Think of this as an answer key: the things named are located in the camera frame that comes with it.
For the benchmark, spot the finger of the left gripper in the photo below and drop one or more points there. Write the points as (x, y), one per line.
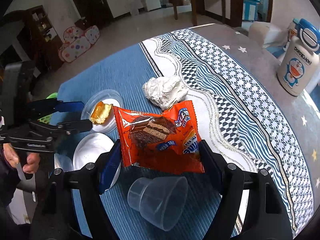
(40, 109)
(63, 128)

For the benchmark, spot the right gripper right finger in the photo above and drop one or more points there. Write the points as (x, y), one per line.
(266, 215)

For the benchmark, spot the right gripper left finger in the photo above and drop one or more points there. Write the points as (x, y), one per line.
(55, 216)

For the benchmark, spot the round lidded food cup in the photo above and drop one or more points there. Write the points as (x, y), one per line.
(63, 162)

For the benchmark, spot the orange gold foil wrapper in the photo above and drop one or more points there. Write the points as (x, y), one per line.
(100, 113)

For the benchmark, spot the clear plastic cup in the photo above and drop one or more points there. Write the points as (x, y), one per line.
(160, 201)

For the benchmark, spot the orange wafer snack packet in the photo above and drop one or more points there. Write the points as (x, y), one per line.
(167, 142)

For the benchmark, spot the white paper ball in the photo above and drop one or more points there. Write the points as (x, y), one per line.
(165, 91)

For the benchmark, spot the green mesh trash basket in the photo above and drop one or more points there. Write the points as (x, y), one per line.
(46, 119)

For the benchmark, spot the person's left hand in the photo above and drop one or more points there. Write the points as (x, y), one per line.
(33, 159)

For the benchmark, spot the white round plate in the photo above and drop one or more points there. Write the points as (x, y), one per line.
(90, 148)

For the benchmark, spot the wooden bookshelf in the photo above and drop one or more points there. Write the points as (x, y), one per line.
(44, 40)

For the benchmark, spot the clear round lid plate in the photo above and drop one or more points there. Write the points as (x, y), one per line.
(108, 96)

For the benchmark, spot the polka dot play tent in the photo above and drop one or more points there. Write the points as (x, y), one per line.
(77, 42)

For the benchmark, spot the blue ribbed table cloth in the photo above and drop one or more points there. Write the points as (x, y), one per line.
(242, 111)

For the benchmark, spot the dark wooden door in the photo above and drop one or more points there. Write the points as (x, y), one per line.
(94, 12)

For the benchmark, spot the Doraemon white water bottle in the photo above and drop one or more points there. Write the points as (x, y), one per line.
(301, 59)

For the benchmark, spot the white cushion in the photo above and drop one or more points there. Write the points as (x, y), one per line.
(267, 34)

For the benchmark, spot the blue white cabinet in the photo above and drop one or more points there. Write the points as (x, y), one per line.
(250, 10)

